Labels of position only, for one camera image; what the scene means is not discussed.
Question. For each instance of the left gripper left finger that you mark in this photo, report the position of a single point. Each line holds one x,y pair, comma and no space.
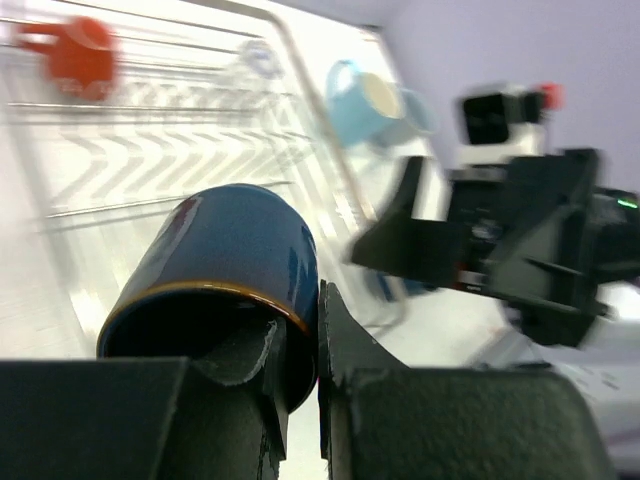
222,416

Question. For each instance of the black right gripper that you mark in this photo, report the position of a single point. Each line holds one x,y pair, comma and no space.
523,232

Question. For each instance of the dark blue mug front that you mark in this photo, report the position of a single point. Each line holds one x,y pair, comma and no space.
380,286

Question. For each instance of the wire dish rack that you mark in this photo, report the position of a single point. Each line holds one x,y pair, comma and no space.
106,174

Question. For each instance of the light blue faceted mug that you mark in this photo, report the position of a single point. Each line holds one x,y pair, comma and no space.
360,104

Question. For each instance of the pale blue white cup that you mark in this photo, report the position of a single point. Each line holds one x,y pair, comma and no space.
418,121

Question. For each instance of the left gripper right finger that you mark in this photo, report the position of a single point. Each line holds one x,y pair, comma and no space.
380,419

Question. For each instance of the clear glass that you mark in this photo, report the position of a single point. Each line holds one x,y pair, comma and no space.
255,69

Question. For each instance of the dark blue cup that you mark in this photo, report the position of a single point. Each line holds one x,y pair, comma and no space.
225,257

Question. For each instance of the orange cup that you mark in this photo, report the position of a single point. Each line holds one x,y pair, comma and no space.
80,55

